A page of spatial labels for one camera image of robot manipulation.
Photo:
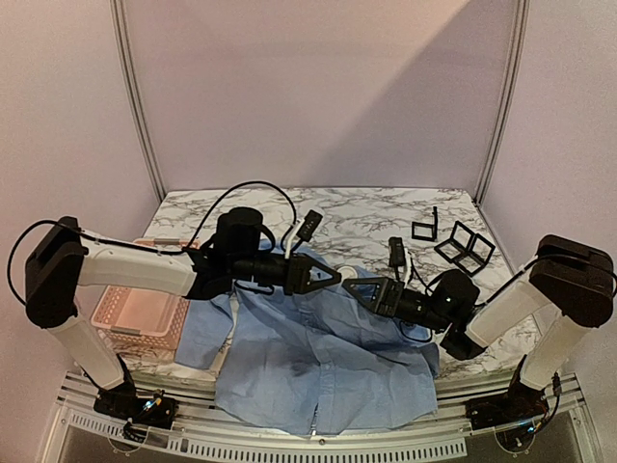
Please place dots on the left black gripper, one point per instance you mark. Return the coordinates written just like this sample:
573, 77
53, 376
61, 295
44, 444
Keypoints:
299, 275

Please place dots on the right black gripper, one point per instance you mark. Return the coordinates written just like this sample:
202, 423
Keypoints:
390, 297

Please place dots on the orange portrait round brooch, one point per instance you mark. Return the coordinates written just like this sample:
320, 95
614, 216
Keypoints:
348, 273

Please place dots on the blue button-up shirt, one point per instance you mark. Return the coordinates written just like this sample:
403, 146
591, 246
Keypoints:
318, 362

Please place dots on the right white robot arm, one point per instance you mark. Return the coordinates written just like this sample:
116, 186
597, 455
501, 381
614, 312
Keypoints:
576, 280

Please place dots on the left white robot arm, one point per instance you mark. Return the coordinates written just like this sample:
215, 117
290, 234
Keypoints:
67, 258

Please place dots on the pink plastic basket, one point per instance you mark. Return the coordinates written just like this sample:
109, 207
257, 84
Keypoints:
145, 318

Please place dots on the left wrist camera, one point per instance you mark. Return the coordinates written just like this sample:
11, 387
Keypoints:
301, 233

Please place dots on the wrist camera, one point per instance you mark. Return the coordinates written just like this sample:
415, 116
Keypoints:
301, 233
400, 260

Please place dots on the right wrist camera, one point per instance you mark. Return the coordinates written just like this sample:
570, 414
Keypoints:
400, 260

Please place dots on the upright black frame box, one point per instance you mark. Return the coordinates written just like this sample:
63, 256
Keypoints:
427, 231

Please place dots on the open black frame box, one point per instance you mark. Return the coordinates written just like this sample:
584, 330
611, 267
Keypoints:
468, 250

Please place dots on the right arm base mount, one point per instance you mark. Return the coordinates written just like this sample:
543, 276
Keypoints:
518, 415

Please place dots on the right aluminium corner post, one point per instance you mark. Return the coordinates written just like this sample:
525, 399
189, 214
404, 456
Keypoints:
508, 87

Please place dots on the aluminium corner post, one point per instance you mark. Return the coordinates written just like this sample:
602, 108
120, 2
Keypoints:
508, 87
135, 100

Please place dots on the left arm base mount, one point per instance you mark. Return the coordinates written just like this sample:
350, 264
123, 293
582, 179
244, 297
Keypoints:
139, 413

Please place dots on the left aluminium corner post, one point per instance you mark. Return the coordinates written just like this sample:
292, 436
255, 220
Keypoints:
135, 100

